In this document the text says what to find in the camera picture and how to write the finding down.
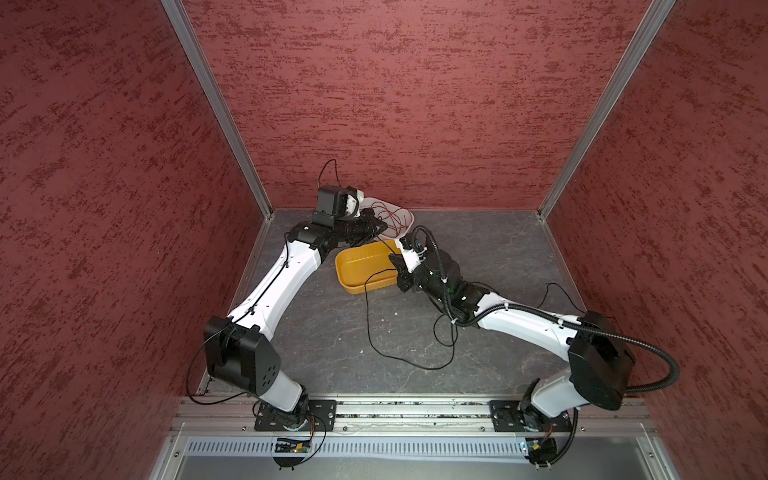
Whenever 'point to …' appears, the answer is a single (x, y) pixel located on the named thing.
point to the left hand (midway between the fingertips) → (388, 231)
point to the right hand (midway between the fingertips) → (389, 262)
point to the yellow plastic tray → (367, 268)
